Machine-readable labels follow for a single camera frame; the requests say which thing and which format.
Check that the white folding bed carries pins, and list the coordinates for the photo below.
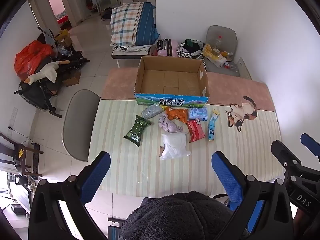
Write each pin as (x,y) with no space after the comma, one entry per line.
(125,52)

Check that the white panel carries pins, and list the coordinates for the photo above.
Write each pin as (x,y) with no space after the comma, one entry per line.
(243,67)

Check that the white tissue box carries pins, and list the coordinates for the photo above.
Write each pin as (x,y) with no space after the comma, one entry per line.
(217,60)

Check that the clear plastic bottle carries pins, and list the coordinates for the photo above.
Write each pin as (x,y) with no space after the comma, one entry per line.
(217,42)

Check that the black folded stroller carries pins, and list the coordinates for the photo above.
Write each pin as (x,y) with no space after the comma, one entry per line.
(32,93)

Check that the dark fleece clothing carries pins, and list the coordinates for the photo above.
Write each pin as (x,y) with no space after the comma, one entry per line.
(175,215)

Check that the orange packet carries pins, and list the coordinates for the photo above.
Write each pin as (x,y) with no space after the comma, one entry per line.
(176,115)

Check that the grey round-back chair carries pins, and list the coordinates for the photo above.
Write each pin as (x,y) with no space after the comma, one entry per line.
(80,122)

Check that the grey cluttered chair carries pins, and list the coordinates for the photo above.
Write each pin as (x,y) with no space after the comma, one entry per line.
(225,31)

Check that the yellow snack bag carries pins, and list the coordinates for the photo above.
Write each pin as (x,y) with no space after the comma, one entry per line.
(210,51)

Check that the purple socks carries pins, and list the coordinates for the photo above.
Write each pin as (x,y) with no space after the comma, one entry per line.
(170,125)

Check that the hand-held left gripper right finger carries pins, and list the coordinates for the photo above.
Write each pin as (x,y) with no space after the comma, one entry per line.
(226,177)

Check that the small brown cardboard box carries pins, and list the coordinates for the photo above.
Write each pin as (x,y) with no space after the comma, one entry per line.
(72,78)

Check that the green snack packet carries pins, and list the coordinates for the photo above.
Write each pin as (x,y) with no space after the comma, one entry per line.
(136,131)

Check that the white goose plush toy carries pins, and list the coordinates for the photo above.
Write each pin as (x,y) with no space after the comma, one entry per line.
(48,71)

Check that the light blue tall packet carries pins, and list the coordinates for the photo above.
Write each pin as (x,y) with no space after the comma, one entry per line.
(212,127)

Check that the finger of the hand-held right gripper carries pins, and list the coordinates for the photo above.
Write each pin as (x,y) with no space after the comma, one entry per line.
(285,153)
(311,142)

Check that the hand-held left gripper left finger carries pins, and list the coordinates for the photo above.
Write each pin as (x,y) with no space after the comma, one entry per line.
(96,175)

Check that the dark wooden chair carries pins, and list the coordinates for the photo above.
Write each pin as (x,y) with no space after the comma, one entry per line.
(27,155)

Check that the pink suitcase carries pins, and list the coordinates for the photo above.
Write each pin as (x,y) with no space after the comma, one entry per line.
(165,51)

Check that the plaid folded quilt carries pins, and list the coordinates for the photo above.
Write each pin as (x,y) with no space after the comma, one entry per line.
(130,22)

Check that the blue white tissue packet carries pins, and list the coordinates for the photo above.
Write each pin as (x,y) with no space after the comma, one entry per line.
(197,113)

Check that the black white clothes pile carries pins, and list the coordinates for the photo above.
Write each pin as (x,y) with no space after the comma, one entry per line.
(188,47)

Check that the red packet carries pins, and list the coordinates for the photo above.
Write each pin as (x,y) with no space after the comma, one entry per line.
(195,131)

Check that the yellow silver scrubber sponge pack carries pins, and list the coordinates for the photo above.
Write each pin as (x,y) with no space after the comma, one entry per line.
(151,111)

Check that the orange plastic bag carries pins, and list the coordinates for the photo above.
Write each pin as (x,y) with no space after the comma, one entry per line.
(30,57)

